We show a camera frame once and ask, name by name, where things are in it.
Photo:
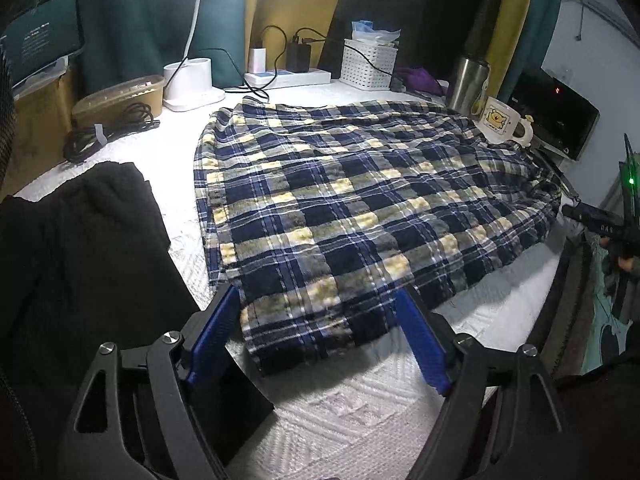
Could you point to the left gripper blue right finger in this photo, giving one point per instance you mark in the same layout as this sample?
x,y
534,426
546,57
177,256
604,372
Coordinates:
x,y
429,337

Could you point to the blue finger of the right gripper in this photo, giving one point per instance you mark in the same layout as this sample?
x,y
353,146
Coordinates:
x,y
580,212

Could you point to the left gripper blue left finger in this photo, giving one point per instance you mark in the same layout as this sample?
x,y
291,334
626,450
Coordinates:
x,y
204,356

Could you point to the blue yellow plaid pants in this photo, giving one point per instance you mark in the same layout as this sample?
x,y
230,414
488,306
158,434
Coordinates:
x,y
318,215

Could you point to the black electronic device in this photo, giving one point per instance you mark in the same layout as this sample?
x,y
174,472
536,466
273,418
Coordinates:
x,y
562,117

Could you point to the white cartoon bear mug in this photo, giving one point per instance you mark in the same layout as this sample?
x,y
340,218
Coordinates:
x,y
500,123

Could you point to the black folded garment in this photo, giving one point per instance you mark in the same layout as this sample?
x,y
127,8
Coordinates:
x,y
92,309

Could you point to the stainless steel tumbler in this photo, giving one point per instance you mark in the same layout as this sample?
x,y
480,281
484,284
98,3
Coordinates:
x,y
467,85

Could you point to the purple cloth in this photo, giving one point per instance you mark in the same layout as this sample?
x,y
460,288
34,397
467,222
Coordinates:
x,y
419,79

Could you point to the brown lidded food container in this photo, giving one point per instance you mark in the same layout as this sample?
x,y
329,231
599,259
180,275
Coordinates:
x,y
106,105

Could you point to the white desk lamp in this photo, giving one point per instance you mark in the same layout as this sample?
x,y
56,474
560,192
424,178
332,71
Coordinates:
x,y
211,62

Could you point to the white perforated plastic basket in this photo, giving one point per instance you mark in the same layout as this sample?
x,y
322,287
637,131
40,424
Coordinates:
x,y
367,66

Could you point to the white power strip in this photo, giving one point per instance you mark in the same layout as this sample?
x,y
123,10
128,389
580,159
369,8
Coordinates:
x,y
277,79

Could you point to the cardboard box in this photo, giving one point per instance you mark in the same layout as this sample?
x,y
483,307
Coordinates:
x,y
43,118

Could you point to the white USB charger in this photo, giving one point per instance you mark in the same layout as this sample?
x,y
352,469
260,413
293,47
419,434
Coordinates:
x,y
256,62

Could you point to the blue plastic bag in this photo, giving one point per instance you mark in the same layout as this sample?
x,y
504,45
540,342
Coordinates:
x,y
364,31

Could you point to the black power adapter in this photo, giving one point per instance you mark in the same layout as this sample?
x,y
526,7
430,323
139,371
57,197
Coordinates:
x,y
298,53

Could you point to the teal curtain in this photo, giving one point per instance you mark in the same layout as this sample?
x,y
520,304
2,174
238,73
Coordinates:
x,y
127,39

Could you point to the dark tablet screen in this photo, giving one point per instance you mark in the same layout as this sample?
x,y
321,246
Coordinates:
x,y
39,37

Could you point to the yellow curtain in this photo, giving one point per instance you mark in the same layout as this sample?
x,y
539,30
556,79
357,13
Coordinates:
x,y
295,7

